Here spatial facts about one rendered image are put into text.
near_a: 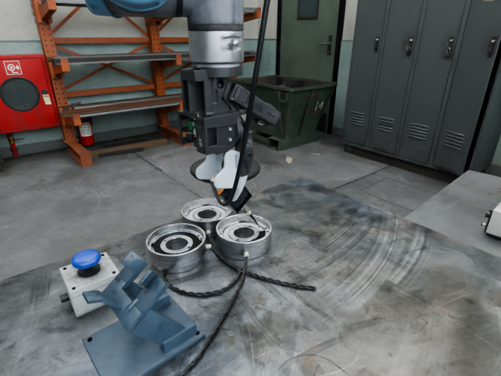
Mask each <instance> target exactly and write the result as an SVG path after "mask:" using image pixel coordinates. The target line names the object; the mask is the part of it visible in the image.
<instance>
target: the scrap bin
mask: <svg viewBox="0 0 501 376"><path fill-rule="evenodd" d="M231 82H233V83H235V84H239V85H240V86H242V87H244V88H245V89H246V90H248V91H249V92H250V91H251V83H252V78H234V79H231ZM335 86H338V83H337V82H330V81H319V80H315V79H310V78H295V77H285V76H281V75H266V76H262V77H258V81H257V85H256V94H255V96H256V97H258V98H260V99H261V100H263V101H264V102H265V103H268V104H270V105H272V106H274V107H275V108H276V110H278V111H279V112H281V113H282V114H281V117H280V119H279V122H278V123H277V126H276V127H273V126H268V127H265V126H263V125H259V124H258V123H256V122H255V121H253V119H252V118H251V121H250V130H251V131H252V141H257V140H259V141H261V142H265V143H267V144H268V148H271V149H274V150H275V151H282V150H284V149H287V148H293V147H295V146H299V145H304V144H307V143H310V142H315V141H318V133H319V131H317V130H316V128H317V125H318V122H319V120H320V118H321V115H322V113H323V111H324V108H325V107H326V105H327V102H328V100H329V98H330V96H331V95H333V93H334V88H335Z"/></svg>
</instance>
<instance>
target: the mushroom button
mask: <svg viewBox="0 0 501 376"><path fill-rule="evenodd" d="M100 260H101V254H100V252H99V251H97V250H95V249H87V250H83V251H80V252H78V253H77V254H75V255H74V256H73V258H72V266H73V267H74V268H76V269H84V270H85V271H90V270H92V269H93V266H94V265H96V264H97V263H98V262H99V261H100Z"/></svg>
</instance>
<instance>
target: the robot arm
mask: <svg viewBox="0 0 501 376"><path fill-rule="evenodd" d="M85 2H86V6H87V8H88V9H89V11H90V12H91V13H93V14H95V15H96V16H111V17H113V18H116V19H120V18H122V17H175V18H176V17H179V18H180V17H187V23H188V34H189V56H190V61H191V62H192V63H194V64H195V65H193V66H192V68H190V69H180V80H181V89H182V99H183V110H178V111H177V115H178V124H179V132H180V144H181V145H183V144H187V143H191V142H193V146H195V147H197V152H199V153H202V154H205V155H206V156H207V158H206V160H205V161H204V162H203V163H202V164H201V165H200V166H199V167H198V168H197V169H196V176H197V178H199V179H210V178H211V177H212V176H213V175H214V174H215V172H217V171H219V173H218V174H217V175H216V176H215V177H214V186H215V188H217V189H229V188H233V183H234V180H235V176H236V170H237V166H238V162H239V155H240V151H241V147H242V138H243V134H244V129H245V120H246V116H247V111H248V102H249V97H250V92H249V91H248V90H246V89H245V88H244V87H242V86H240V85H239V84H235V83H231V77H236V76H241V75H243V65H240V63H242V62H243V61H244V31H243V30H244V26H243V25H244V0H85ZM281 114H282V113H281V112H279V111H278V110H276V108H275V107H274V106H272V105H270V104H268V103H265V102H264V101H263V100H261V99H260V98H258V97H256V96H255V99H254V103H253V112H252V117H251V118H252V119H253V121H255V122H256V123H258V124H259V125H263V126H265V127H268V126H273V127H276V126H277V123H278V122H279V119H280V117H281ZM184 119H189V121H190V122H189V129H190V131H191V132H189V133H186V136H185V137H183V131H182V122H181V120H184ZM233 147H234V148H235V151H234V150H232V149H230V148H233ZM252 161H253V141H252V131H251V129H250V130H249V134H248V142H247V146H246V150H245V158H244V162H243V165H242V172H241V175H240V179H239V184H238V186H237V190H236V194H235V195H234V198H233V201H236V200H237V199H238V197H239V196H240V194H241V192H242V190H243V187H244V185H245V182H246V180H247V177H248V175H249V173H250V170H251V164H252Z"/></svg>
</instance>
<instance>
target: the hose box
mask: <svg viewBox="0 0 501 376"><path fill-rule="evenodd" d="M81 124H82V125H78V126H77V128H78V134H79V138H80V141H81V145H82V146H83V147H84V148H89V147H93V146H95V140H94V136H93V132H92V125H93V123H92V117H86V118H81ZM55 126H61V124H60V119H59V115H58V112H57V106H56V103H55V99H54V93H53V90H52V87H51V81H50V77H49V74H48V69H47V65H46V61H45V56H44V54H0V134H7V138H8V142H9V143H10V146H11V149H10V151H12V152H13V156H12V157H13V158H16V157H21V155H18V152H17V150H19V148H17V147H16V145H15V140H22V139H24V138H21V139H14V137H13V135H12V132H17V131H28V130H33V129H39V128H49V127H55Z"/></svg>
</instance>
